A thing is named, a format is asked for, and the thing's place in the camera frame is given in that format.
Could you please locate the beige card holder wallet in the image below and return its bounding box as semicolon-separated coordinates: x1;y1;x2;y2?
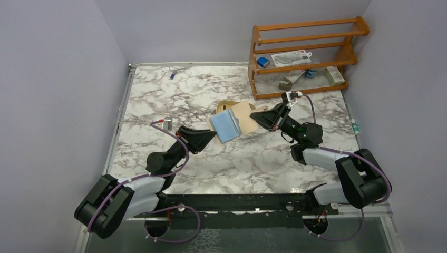
206;101;268;145

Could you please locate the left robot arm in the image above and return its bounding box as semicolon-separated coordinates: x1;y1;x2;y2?
74;126;216;239

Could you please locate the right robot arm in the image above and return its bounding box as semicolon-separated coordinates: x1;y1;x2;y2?
250;103;392;209

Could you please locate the beige oval tray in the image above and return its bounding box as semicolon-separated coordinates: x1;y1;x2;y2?
216;100;238;114

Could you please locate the grey metal clip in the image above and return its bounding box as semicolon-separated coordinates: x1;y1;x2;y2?
278;70;305;91

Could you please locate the blue stamp block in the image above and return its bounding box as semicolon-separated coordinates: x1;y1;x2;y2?
257;57;270;69

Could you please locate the blue tape roll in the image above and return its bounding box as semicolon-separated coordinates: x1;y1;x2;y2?
305;69;319;78

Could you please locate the white printed package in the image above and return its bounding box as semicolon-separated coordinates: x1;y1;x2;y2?
271;50;312;67

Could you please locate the wooden shelf rack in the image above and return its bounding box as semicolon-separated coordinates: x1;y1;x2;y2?
248;16;370;100

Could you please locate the small purple marker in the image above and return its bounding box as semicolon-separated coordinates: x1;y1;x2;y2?
170;70;178;80

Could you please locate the green white small box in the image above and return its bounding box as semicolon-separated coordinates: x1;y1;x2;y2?
325;66;345;86

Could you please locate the green white pen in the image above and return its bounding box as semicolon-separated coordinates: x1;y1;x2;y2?
351;119;359;135

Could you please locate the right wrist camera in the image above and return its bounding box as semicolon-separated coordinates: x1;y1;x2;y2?
281;91;303;104

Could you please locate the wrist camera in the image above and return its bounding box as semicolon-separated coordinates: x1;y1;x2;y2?
162;116;173;132
281;91;303;104

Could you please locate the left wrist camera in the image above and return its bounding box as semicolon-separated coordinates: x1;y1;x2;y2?
162;116;173;132

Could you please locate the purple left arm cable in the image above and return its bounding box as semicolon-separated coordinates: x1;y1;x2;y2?
86;120;201;245

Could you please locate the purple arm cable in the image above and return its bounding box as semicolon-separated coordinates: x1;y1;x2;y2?
302;93;393;243
86;120;201;245

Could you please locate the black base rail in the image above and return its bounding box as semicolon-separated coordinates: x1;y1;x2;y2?
137;193;338;229

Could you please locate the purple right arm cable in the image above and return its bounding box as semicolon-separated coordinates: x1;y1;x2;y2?
302;93;393;243

